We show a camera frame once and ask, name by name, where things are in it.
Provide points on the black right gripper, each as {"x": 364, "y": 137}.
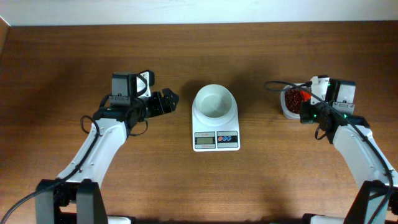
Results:
{"x": 305, "y": 112}

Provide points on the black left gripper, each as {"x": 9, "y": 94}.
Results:
{"x": 157, "y": 104}

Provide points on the red measuring scoop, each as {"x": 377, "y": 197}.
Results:
{"x": 306, "y": 96}

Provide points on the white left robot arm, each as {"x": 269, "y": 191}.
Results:
{"x": 75, "y": 196}

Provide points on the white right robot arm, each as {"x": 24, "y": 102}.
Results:
{"x": 353, "y": 139}

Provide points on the white bowl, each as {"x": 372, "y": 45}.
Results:
{"x": 213, "y": 101}

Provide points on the white digital kitchen scale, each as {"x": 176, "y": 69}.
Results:
{"x": 216, "y": 135}

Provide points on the red adzuki beans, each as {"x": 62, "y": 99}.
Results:
{"x": 293, "y": 100}

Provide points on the clear plastic container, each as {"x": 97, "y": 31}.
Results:
{"x": 285, "y": 111}

